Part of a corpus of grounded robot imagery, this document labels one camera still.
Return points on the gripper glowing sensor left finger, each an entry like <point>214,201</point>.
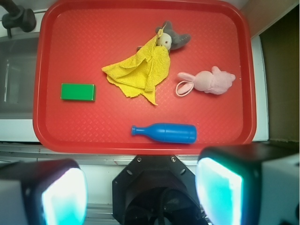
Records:
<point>52,192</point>

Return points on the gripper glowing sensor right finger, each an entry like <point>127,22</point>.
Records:
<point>252,184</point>

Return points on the green rectangular block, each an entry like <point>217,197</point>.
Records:
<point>78,92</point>

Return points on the blue plastic bottle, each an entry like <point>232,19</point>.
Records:
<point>168,132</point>

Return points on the pink plush bunny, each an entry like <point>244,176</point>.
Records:
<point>215,82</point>

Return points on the red plastic tray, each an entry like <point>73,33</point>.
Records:
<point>79,37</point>

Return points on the metal sink basin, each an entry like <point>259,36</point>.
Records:
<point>18,56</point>

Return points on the yellow cloth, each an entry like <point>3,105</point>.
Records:
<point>142,72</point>

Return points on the grey plush toy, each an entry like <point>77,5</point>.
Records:
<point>174,38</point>

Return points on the black faucet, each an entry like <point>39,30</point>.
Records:
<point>17,17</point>

